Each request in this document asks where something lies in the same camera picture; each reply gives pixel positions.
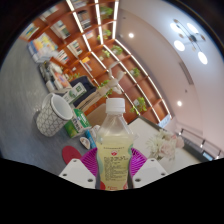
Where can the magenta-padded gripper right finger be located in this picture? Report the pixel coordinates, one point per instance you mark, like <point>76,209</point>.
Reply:
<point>148,171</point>

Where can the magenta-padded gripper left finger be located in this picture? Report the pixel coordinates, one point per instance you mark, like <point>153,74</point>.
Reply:
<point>76,171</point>

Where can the yellow drink bottle white cap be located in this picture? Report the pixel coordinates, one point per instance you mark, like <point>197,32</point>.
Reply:
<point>115,146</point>

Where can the flat round red coaster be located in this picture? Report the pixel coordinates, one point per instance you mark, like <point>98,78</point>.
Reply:
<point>70,154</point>

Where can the pink white flower bouquet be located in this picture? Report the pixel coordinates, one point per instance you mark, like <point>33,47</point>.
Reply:
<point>165,146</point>

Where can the white blue tissue pack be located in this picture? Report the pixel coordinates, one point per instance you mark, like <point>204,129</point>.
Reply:
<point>87,141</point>

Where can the flat green white box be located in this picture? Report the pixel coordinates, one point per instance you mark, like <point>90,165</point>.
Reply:
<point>78,123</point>

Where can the white patterned mug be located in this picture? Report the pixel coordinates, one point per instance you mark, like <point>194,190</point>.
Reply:
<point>50,121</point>

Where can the black railing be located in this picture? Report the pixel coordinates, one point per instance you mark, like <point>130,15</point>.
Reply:
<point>200,143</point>

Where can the brown chair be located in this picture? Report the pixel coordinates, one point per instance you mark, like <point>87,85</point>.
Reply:
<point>96,115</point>

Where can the recessed ceiling spotlight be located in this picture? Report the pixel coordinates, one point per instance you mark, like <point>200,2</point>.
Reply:
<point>179,103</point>
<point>131,35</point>

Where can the tall green white carton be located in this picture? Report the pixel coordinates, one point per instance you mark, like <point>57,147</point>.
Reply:
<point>75,93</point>

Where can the dark blue chair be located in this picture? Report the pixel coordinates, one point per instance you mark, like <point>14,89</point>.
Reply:
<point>85,85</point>

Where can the wooden artist mannequin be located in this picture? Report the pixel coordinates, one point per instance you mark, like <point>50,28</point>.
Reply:
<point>110,88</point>

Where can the wooden shelf unit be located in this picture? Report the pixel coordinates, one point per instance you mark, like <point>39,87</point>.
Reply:
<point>126,83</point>

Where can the pile of magazines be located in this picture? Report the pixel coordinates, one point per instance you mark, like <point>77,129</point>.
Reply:
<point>58,78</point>

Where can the ceiling air vent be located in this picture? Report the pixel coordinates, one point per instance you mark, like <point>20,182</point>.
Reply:
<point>186,73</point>

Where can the stack of colourful books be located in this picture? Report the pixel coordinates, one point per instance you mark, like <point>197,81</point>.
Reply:
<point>43,45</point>

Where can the ceiling lamp with round lights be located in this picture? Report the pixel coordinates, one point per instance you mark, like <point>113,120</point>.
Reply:
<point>191,38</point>

